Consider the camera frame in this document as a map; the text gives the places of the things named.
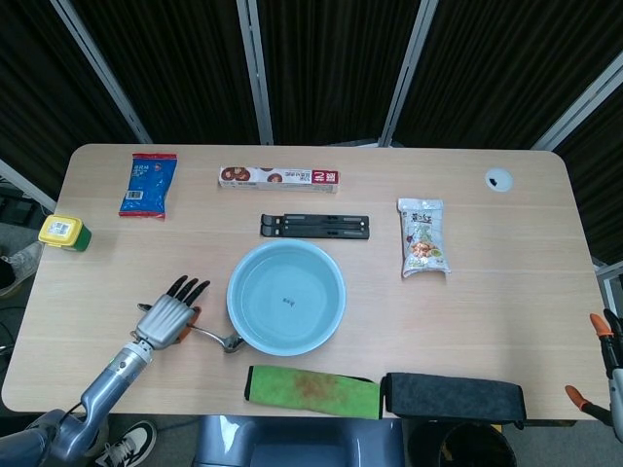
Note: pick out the green jar yellow lid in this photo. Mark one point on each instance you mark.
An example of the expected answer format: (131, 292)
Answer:
(61, 231)

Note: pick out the grey shoe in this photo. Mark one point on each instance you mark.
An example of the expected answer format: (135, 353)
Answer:
(22, 267)

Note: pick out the right robot hand orange tips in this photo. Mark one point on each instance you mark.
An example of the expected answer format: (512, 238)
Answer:
(614, 379)

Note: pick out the blue snack bag red edges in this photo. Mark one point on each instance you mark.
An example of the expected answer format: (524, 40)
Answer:
(146, 187)

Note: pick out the black folding stand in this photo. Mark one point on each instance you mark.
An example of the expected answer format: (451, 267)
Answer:
(316, 227)

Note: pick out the white peanut snack bag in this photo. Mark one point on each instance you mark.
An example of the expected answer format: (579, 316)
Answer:
(423, 238)

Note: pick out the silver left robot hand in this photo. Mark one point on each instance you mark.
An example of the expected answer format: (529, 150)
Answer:
(163, 321)

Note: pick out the dark partition panel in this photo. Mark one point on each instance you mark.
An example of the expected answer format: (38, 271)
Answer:
(511, 58)
(603, 185)
(331, 73)
(39, 87)
(185, 73)

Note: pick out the black equipment box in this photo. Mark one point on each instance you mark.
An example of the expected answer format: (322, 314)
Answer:
(14, 206)

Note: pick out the grey partition post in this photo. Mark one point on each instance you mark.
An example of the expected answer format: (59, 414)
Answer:
(24, 182)
(406, 78)
(255, 73)
(104, 73)
(579, 107)

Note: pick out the green stained cloth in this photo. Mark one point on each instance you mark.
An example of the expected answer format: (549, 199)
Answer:
(311, 389)

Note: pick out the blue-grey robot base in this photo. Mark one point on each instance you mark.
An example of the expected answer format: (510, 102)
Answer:
(292, 442)

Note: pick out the light blue bowl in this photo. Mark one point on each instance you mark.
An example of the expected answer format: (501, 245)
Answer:
(272, 292)

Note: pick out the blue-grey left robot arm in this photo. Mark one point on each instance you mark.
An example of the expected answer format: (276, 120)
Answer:
(109, 384)

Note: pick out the black white sneaker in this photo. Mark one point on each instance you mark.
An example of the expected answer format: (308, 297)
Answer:
(129, 445)

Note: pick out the long white red foil box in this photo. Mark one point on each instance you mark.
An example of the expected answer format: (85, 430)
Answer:
(277, 179)

